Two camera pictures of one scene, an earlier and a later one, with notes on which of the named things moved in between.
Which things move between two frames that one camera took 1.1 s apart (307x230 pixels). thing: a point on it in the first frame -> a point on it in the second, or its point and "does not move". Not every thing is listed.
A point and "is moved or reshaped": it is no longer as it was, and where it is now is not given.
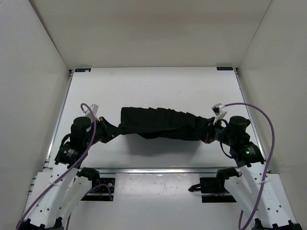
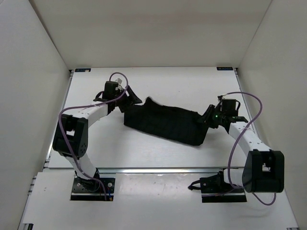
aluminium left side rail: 59,117 does not move
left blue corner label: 84,70 does not move
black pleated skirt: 160,123 is moved or reshaped
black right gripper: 207,138 -> 205,119
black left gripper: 111,131 -> 132,97
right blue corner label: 224,68 does not move
